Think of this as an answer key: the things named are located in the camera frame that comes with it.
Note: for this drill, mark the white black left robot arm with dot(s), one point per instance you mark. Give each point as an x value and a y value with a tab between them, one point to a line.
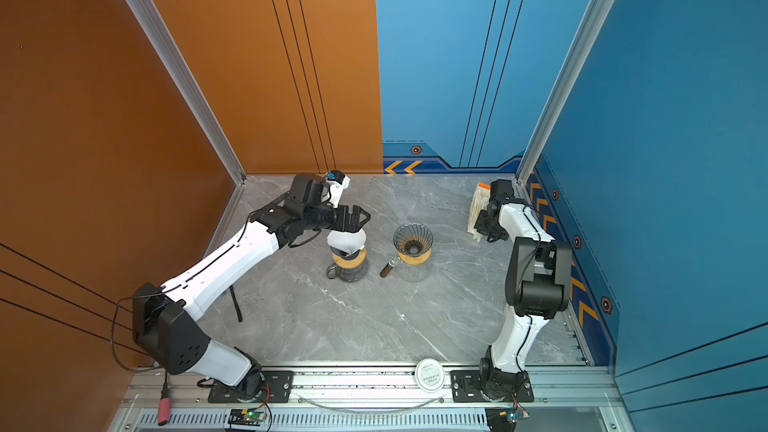
165	318

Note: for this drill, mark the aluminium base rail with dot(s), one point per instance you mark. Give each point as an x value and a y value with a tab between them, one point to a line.
378	397

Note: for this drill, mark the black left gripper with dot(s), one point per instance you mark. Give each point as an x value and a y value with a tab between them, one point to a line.
355	224

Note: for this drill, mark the circuit board right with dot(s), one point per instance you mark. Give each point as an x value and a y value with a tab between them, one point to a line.
505	419

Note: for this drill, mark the orange coffee filter pack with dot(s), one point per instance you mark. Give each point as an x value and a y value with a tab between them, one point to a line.
479	203

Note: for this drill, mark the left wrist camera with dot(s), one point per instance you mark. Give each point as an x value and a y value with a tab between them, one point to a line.
308	190

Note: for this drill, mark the white paper coffee filter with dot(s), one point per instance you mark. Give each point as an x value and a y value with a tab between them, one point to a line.
344	244

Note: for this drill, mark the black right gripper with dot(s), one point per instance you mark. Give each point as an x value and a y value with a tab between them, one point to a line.
482	228

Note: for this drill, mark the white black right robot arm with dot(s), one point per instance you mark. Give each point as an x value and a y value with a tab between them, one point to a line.
535	289

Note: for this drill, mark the ribbed glass coffee server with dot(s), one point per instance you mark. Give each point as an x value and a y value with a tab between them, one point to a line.
350	275

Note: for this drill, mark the bamboo dripper ring stand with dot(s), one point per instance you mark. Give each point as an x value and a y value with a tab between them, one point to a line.
350	261

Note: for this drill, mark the grey ribbed glass dripper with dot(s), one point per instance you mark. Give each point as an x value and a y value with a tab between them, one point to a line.
413	240

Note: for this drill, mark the clear glass pitcher wooden handle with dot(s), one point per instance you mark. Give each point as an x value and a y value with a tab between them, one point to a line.
406	272

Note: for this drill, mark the white round lid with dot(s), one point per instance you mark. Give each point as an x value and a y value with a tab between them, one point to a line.
429	375

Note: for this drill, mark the aluminium left corner post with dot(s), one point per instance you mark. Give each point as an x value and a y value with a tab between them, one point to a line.
163	43

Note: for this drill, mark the aluminium corner post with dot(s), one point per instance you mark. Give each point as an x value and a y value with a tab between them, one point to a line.
163	43
587	32

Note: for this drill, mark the aluminium right corner post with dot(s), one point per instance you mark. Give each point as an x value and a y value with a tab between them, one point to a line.
587	32

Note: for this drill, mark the green circuit board left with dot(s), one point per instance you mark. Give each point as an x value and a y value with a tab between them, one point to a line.
247	419

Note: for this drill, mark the red handled screwdriver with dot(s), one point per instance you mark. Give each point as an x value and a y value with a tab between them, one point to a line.
164	405

